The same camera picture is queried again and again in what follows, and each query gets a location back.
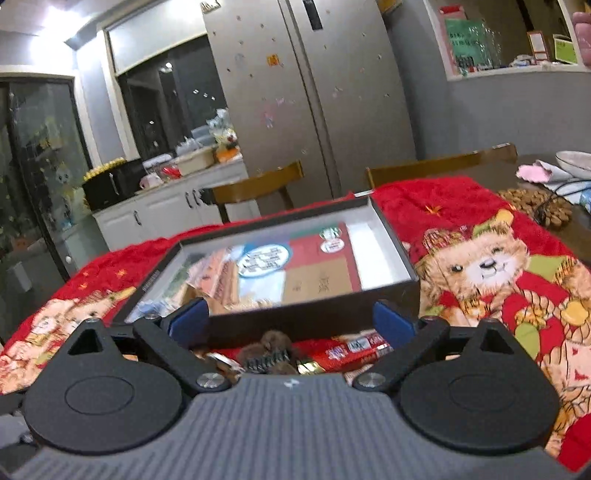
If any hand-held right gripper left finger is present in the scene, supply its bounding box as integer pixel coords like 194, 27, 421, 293
68, 298, 232, 394

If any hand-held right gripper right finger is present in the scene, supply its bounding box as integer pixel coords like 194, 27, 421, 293
353, 300, 521, 394

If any black box white interior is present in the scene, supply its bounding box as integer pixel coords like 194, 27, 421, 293
111, 194, 420, 342

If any brown furry keychain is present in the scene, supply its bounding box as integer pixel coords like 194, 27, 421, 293
238, 331, 301, 376

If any red snack packet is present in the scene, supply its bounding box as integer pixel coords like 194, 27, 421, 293
298, 330, 391, 374

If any gold foil wrapper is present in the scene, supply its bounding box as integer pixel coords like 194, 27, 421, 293
194, 348, 245, 384

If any building picture card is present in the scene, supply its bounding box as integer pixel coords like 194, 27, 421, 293
185, 247, 241, 315

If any small metal comb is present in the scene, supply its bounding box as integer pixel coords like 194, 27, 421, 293
245, 352, 289, 372

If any blue circle printed card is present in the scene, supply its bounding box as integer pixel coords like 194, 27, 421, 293
236, 241, 293, 281

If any red green printed card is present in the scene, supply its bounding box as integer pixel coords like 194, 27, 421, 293
290, 223, 354, 271

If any white kitchen cabinet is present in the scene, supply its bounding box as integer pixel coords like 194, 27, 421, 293
92, 159, 252, 252

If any red bear printed blanket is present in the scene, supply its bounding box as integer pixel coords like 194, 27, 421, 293
0, 178, 591, 472

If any wooden chair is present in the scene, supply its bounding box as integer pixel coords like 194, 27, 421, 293
366, 143, 519, 190
210, 161, 305, 222

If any black microwave oven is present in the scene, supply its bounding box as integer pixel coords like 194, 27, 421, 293
82, 158, 146, 212

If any woven tray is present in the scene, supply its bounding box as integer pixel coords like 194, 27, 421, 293
175, 147, 218, 176

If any row of yellow balls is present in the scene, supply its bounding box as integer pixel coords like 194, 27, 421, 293
83, 158, 126, 182

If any pile of brown nuts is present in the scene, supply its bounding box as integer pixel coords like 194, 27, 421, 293
496, 187, 574, 228

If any plastic wrapped bouquet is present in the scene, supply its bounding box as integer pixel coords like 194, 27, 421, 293
206, 108, 238, 148

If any pink white cloth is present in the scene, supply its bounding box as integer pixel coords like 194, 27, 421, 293
516, 159, 585, 192

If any glass door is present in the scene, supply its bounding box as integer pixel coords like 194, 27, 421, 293
0, 76, 93, 282

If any dark window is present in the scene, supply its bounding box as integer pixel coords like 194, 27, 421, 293
115, 37, 229, 162

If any silver refrigerator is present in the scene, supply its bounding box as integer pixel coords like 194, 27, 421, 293
202, 0, 419, 197

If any white bowl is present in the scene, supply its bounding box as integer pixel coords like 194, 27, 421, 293
555, 150, 591, 180

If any green poster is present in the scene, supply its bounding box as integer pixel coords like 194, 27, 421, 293
444, 17, 502, 75

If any red framed card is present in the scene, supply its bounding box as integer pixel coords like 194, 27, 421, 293
527, 30, 549, 63

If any pink object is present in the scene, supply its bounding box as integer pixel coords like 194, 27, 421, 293
571, 10, 591, 70

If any black cable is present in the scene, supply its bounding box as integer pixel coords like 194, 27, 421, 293
531, 180, 591, 227

